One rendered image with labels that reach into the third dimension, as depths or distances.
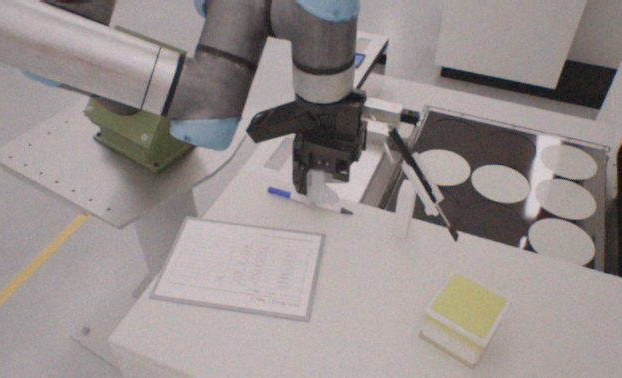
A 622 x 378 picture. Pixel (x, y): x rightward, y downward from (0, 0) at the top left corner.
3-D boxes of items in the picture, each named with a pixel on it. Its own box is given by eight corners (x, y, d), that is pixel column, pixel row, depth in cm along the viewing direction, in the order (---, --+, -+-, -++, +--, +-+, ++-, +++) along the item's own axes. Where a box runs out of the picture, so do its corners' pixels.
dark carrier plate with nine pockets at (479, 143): (603, 152, 102) (605, 149, 101) (602, 286, 78) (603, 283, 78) (429, 112, 111) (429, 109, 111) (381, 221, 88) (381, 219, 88)
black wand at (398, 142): (382, 129, 66) (390, 126, 65) (385, 123, 67) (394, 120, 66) (452, 242, 74) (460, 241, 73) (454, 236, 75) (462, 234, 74)
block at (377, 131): (391, 136, 108) (393, 124, 105) (386, 146, 105) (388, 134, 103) (354, 127, 110) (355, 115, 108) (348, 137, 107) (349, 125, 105)
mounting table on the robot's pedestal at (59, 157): (10, 199, 122) (-13, 155, 113) (146, 106, 149) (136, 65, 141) (153, 282, 104) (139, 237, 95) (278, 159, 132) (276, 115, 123)
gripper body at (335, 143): (347, 188, 70) (351, 115, 61) (288, 171, 72) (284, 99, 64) (366, 152, 75) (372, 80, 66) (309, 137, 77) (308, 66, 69)
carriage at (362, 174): (401, 125, 115) (403, 113, 113) (344, 241, 91) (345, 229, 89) (366, 116, 118) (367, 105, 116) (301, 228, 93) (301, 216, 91)
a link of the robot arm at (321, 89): (280, 67, 61) (308, 34, 66) (282, 100, 64) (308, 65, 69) (342, 81, 59) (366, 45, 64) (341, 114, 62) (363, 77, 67)
